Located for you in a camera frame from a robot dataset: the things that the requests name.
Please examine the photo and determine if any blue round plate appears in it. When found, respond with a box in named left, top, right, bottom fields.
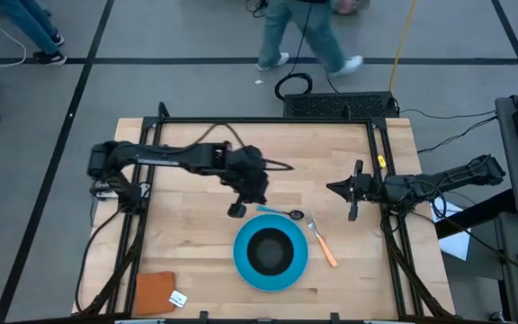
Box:
left=233, top=213, right=309, bottom=293

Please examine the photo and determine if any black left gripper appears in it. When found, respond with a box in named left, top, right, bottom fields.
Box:
left=220, top=146, right=270, bottom=220

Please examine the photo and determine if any white paper sheet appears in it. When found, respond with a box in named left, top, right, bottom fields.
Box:
left=429, top=197, right=472, bottom=262

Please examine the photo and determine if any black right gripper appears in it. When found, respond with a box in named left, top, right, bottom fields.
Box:
left=326, top=159, right=386, bottom=222

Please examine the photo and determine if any black coiled cable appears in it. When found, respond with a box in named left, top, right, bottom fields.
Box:
left=273, top=0, right=332, bottom=102

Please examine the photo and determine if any small white tag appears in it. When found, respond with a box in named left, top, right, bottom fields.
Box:
left=168, top=290, right=189, bottom=310

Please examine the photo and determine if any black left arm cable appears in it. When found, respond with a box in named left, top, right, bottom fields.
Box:
left=191, top=121, right=295, bottom=173

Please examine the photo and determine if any orange cloth napkin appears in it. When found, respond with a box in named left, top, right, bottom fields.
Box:
left=135, top=270, right=177, bottom=317

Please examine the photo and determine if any silver fork orange handle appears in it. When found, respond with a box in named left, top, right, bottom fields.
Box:
left=304, top=212, right=339, bottom=268

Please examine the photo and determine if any black floor cable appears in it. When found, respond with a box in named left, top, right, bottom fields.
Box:
left=416, top=115, right=498, bottom=155
left=397, top=107, right=498, bottom=121

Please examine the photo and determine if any black spoon blue handle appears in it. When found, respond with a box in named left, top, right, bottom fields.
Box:
left=255, top=204, right=306, bottom=221

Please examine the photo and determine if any person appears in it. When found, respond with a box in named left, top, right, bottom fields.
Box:
left=0, top=0, right=67, bottom=67
left=256, top=0, right=371, bottom=77

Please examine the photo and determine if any black metal table frame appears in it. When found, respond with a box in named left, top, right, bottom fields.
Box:
left=75, top=102, right=456, bottom=319

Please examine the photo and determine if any yellow hanging cable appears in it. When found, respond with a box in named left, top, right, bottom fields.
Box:
left=388, top=0, right=418, bottom=95

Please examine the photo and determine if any black bowl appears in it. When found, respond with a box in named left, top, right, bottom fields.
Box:
left=246, top=227, right=296, bottom=277

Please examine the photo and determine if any black left base cable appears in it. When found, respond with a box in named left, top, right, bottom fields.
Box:
left=75, top=206, right=126, bottom=315

